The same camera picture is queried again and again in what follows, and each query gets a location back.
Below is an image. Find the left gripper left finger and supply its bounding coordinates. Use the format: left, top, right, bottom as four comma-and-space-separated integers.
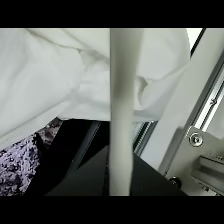
45, 145, 111, 197

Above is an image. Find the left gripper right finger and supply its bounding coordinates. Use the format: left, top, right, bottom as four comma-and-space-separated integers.
129, 152, 186, 197

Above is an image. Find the white shirt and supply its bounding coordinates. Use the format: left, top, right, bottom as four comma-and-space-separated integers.
0, 28, 192, 197

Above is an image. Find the silver frame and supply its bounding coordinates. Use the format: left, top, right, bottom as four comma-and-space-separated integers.
133, 28, 224, 197

